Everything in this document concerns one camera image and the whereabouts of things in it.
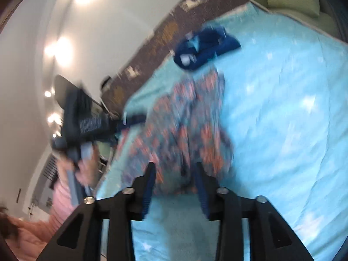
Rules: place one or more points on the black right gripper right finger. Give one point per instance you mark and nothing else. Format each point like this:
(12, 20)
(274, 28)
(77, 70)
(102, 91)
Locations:
(270, 236)

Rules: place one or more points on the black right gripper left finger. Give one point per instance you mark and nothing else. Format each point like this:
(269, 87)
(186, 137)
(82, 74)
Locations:
(79, 238)

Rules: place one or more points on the floral teal orange garment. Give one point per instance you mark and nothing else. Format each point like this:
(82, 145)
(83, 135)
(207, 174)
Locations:
(183, 128)

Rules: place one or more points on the person's left hand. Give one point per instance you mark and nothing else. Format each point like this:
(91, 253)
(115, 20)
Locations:
(87, 173)

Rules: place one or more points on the light blue star quilt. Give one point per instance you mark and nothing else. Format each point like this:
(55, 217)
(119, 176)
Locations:
(285, 110)

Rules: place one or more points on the navy star fleece garment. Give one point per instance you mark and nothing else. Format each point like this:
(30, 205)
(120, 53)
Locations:
(200, 47)

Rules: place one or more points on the dark deer pattern mattress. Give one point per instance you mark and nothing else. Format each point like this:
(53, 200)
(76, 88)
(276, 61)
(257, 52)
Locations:
(186, 16)

